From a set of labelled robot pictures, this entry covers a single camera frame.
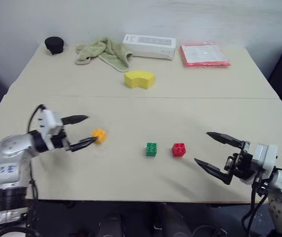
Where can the green cloth towel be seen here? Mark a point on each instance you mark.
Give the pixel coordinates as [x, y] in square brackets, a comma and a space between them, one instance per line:
[111, 50]

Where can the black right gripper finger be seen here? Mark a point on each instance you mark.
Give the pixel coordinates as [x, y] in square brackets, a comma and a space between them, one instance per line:
[226, 140]
[215, 170]

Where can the yellow curved foam block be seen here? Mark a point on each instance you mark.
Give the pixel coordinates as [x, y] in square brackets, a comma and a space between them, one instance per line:
[138, 79]

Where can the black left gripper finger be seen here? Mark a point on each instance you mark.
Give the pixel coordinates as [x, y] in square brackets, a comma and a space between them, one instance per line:
[75, 119]
[84, 142]

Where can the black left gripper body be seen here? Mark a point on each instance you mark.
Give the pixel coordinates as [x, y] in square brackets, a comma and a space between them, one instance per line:
[60, 140]

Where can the green toy brick cube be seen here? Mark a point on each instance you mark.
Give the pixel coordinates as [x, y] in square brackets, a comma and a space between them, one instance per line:
[151, 149]

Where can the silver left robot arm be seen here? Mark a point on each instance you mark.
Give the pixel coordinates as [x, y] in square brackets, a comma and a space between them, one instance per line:
[10, 148]

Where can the orange toy brick cube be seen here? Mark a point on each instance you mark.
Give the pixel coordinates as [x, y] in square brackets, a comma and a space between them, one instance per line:
[101, 135]

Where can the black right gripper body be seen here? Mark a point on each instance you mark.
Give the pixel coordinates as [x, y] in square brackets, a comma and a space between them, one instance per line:
[242, 165]

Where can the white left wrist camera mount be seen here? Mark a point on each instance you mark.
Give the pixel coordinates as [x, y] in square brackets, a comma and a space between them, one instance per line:
[48, 123]

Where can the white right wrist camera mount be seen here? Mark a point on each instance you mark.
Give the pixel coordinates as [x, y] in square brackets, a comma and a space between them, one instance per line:
[264, 155]

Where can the white cardboard box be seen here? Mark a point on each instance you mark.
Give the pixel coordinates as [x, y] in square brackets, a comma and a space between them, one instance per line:
[151, 45]

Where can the red plastic document pouch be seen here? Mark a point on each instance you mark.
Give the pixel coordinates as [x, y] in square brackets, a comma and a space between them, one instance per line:
[203, 54]

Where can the black round cap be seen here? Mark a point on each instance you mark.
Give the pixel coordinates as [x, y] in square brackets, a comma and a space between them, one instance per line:
[54, 45]

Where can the red toy brick cube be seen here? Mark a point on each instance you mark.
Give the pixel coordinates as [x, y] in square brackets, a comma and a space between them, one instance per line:
[179, 149]

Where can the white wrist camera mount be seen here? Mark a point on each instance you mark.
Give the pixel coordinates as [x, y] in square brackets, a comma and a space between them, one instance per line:
[48, 123]
[264, 155]

